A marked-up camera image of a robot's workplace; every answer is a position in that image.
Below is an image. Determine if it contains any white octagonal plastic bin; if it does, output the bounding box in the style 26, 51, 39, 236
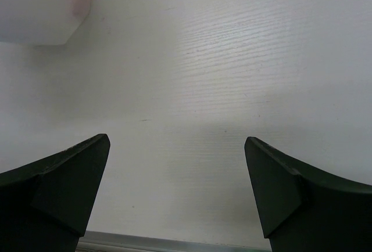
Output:
1, 0, 91, 45

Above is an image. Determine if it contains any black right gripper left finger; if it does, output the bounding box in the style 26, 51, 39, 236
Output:
1, 134, 110, 251

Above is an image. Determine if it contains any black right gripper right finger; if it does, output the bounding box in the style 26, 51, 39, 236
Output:
244, 136, 371, 251

